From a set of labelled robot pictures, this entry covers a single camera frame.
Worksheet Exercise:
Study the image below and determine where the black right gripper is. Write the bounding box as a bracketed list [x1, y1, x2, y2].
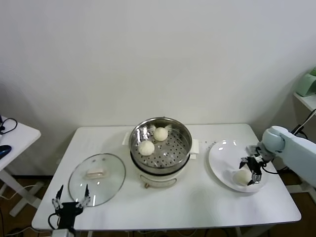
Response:
[238, 156, 264, 186]

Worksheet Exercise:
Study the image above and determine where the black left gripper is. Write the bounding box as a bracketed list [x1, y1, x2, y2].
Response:
[51, 184, 91, 229]

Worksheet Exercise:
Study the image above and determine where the white steamed baozi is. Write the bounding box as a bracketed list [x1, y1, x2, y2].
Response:
[154, 126, 168, 142]
[138, 140, 156, 157]
[234, 169, 252, 186]

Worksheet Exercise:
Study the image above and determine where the perforated steel steamer basket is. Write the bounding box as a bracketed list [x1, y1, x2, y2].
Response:
[128, 118, 193, 175]

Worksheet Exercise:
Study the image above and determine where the white oval plate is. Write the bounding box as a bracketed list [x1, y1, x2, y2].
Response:
[208, 140, 269, 193]

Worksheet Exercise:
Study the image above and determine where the glass pot lid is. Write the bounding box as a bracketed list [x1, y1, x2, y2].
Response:
[68, 153, 126, 207]

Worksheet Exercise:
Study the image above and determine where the white side table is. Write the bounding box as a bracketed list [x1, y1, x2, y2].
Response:
[0, 122, 42, 218]

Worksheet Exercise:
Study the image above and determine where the blue computer mouse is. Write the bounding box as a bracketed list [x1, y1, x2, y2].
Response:
[0, 145, 12, 158]

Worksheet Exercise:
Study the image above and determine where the cream electric pot base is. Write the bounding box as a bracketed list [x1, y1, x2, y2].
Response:
[122, 132, 200, 190]

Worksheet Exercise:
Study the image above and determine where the white side desk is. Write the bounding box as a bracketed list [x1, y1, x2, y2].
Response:
[287, 91, 316, 196]

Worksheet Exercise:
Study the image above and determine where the mint green appliance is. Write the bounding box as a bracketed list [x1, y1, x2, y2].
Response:
[295, 66, 316, 97]

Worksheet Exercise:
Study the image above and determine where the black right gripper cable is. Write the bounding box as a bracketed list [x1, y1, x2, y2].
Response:
[261, 164, 279, 175]

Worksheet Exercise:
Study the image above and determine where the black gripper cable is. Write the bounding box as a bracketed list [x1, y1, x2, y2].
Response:
[261, 164, 279, 175]
[47, 213, 61, 229]

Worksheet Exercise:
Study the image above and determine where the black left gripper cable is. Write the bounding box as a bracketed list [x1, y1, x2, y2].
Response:
[47, 213, 61, 229]

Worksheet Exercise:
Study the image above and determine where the white floor cable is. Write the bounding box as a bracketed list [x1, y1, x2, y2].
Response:
[0, 184, 38, 201]

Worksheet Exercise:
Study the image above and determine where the black power cable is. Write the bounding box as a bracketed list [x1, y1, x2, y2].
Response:
[276, 110, 316, 171]

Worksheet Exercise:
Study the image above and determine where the thin black desk cable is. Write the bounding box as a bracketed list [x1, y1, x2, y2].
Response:
[0, 118, 18, 135]

